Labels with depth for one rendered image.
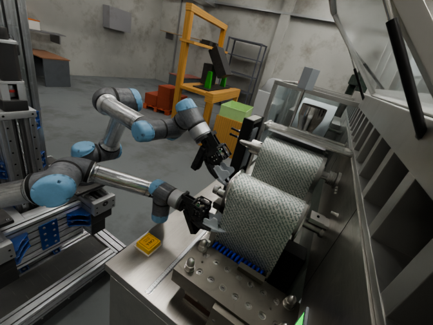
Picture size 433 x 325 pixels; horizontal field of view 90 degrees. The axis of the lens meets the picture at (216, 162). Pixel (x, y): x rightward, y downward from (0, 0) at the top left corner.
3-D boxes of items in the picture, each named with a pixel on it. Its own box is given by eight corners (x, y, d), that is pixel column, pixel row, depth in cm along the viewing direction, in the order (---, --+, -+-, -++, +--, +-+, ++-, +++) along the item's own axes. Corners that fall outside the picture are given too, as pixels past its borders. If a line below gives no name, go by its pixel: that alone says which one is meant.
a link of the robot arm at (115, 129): (88, 151, 134) (107, 80, 101) (111, 147, 146) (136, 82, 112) (96, 167, 131) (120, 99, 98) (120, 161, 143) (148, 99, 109)
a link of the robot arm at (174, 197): (166, 208, 88) (178, 199, 94) (174, 213, 86) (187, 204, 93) (168, 193, 84) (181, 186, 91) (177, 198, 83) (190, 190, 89)
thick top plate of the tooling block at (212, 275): (196, 249, 86) (200, 239, 83) (294, 315, 72) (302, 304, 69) (171, 280, 73) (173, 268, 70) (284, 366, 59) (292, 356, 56)
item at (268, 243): (214, 240, 85) (225, 204, 77) (269, 275, 77) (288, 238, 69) (213, 241, 85) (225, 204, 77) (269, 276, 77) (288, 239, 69)
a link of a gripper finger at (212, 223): (225, 226, 76) (203, 213, 79) (221, 238, 79) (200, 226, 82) (229, 222, 78) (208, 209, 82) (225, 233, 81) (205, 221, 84)
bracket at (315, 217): (309, 213, 72) (312, 208, 71) (327, 222, 70) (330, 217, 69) (307, 221, 68) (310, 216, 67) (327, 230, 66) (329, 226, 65)
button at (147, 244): (148, 236, 95) (149, 232, 94) (160, 244, 92) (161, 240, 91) (135, 246, 89) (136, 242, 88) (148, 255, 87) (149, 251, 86)
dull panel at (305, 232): (323, 153, 265) (332, 135, 255) (326, 153, 264) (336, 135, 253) (281, 307, 81) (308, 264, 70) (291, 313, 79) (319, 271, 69)
